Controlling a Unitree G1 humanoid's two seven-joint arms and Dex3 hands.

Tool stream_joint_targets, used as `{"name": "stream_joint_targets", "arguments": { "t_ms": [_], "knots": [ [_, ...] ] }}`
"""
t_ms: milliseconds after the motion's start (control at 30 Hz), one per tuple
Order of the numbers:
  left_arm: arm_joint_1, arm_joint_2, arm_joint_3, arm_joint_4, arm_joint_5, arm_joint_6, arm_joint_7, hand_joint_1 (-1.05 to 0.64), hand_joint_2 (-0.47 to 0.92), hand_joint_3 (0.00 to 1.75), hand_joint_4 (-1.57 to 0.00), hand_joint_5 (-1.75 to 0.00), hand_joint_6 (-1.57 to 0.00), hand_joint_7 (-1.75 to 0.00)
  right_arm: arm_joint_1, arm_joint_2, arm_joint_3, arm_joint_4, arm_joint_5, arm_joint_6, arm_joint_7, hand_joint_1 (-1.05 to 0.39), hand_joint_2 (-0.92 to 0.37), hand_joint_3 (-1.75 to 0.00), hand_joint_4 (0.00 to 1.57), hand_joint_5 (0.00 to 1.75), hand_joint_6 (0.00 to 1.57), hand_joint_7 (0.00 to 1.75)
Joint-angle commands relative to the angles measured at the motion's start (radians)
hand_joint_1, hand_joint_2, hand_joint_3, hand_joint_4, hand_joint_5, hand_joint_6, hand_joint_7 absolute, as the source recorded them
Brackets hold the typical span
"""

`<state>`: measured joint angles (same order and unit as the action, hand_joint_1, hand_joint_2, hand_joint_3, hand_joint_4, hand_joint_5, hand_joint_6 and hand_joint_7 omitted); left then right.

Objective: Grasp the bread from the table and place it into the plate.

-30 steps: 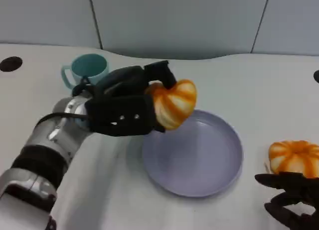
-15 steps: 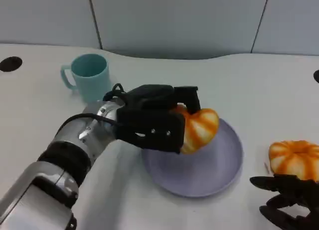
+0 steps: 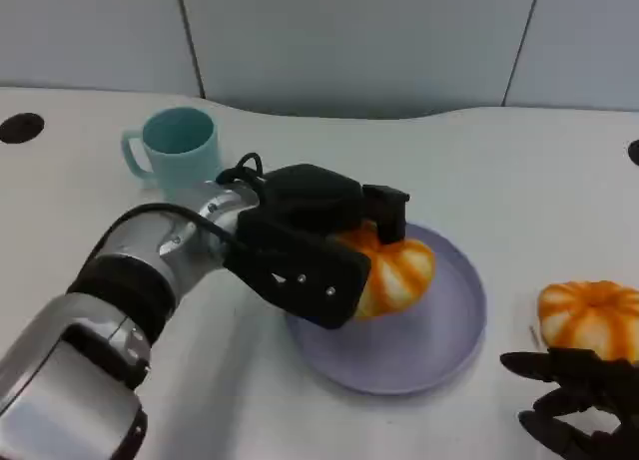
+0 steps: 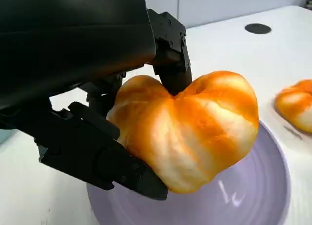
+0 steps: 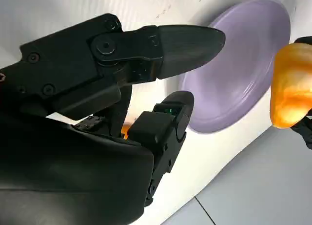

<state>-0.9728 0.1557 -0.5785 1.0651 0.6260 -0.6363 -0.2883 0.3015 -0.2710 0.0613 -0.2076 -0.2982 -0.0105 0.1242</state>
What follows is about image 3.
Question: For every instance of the black table grommet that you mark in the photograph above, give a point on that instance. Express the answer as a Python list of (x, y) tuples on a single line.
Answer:
[(634, 152), (20, 127)]

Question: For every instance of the lilac plate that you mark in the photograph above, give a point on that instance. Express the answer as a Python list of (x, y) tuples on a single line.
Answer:
[(399, 350)]

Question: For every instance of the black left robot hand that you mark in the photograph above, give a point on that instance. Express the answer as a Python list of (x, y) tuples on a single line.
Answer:
[(309, 190)]

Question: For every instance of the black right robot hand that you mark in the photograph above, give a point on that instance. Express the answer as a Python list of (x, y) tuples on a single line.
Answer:
[(599, 395)]

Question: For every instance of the pale green mug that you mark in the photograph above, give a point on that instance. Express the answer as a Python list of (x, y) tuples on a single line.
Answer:
[(190, 165)]

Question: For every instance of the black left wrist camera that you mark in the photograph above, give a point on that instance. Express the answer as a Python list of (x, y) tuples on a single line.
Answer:
[(299, 275)]

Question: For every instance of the orange white toy bread roll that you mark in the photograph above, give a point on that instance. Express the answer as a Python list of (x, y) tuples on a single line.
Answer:
[(399, 270), (589, 315)]

